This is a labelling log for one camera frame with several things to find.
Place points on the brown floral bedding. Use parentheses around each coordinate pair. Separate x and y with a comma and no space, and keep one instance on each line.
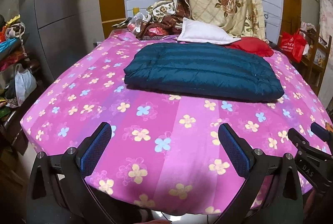
(166,15)

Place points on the red cushion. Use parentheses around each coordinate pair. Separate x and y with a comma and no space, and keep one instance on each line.
(252,45)

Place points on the white pillow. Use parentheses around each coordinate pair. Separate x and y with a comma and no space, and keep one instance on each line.
(199,32)

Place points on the teal quilted down jacket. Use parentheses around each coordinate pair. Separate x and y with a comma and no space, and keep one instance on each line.
(203,69)

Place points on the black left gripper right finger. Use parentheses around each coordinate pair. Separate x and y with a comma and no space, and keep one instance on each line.
(271,192)

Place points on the white plastic bag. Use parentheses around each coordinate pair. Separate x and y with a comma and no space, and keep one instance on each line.
(25,83)

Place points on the red shopping bag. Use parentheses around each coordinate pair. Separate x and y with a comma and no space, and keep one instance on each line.
(292,45)

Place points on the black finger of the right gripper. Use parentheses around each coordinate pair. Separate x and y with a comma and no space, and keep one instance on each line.
(312,163)
(322,133)

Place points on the clear plastic bag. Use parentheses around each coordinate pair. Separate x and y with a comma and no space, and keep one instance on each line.
(135,23)

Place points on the grey refrigerator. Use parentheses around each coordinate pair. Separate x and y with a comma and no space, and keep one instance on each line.
(60,32)

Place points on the pink floral bed sheet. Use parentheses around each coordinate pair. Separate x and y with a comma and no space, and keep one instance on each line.
(164,152)

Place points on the pile of colourful clothes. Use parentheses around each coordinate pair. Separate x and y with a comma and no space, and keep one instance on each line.
(12,42)

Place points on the wooden chair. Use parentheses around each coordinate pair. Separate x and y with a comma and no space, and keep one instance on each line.
(315,61)

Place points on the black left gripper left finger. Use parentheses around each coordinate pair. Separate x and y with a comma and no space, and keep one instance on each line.
(57,190)

